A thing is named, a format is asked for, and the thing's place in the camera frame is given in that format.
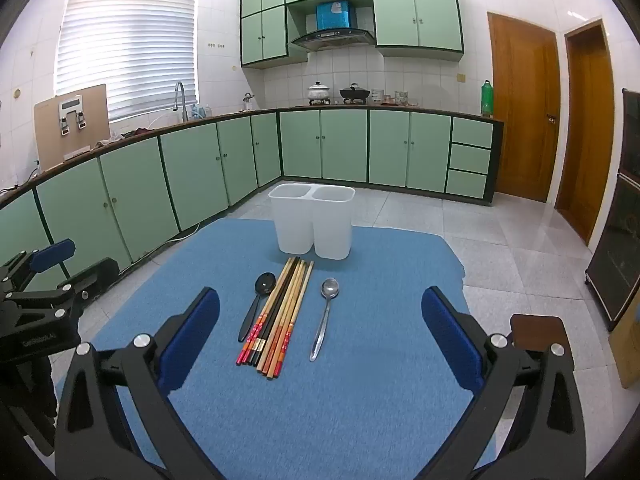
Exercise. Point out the glass jar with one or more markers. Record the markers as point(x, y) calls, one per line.
point(377, 96)
point(400, 98)

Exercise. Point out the white window blinds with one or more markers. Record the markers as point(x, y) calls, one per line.
point(125, 50)

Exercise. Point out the cardboard box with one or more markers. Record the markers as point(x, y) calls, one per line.
point(631, 350)

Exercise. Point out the green wall cabinets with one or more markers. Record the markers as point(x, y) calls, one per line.
point(425, 20)

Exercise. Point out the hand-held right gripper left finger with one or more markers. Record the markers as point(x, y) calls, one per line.
point(200, 320)

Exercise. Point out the range hood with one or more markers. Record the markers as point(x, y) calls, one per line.
point(332, 40)

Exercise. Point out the metal spoon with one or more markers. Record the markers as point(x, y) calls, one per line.
point(330, 288)

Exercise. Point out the green base cabinets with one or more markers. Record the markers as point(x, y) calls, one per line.
point(200, 170)

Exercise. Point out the wooden door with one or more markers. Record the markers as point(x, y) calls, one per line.
point(585, 135)
point(520, 110)

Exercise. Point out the white cooking pot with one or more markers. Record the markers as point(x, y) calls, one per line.
point(318, 92)

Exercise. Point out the black plastic spoon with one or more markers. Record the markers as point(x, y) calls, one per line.
point(265, 282)

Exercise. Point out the green plastic bottle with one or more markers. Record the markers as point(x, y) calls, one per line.
point(487, 102)

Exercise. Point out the dark glass-front cabinet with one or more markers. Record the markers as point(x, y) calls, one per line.
point(612, 260)

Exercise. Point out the white bracket device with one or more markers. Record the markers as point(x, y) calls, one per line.
point(70, 105)

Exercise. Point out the white two-compartment utensil holder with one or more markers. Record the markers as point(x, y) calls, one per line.
point(300, 220)

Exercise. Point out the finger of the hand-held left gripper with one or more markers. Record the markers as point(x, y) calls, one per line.
point(95, 274)
point(52, 252)

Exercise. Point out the bundle of mixed chopsticks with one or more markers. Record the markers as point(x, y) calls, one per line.
point(280, 320)

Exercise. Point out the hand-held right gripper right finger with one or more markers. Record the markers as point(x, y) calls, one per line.
point(445, 320)

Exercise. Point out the brown stool seat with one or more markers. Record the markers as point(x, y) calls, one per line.
point(537, 327)

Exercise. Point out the blue table mat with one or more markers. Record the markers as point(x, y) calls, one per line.
point(375, 410)

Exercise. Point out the metal sink faucet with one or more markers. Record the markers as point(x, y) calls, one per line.
point(183, 105)

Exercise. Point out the black wok with lid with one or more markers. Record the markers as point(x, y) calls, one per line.
point(355, 93)

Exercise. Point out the cardboard board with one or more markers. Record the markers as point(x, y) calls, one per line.
point(50, 135)

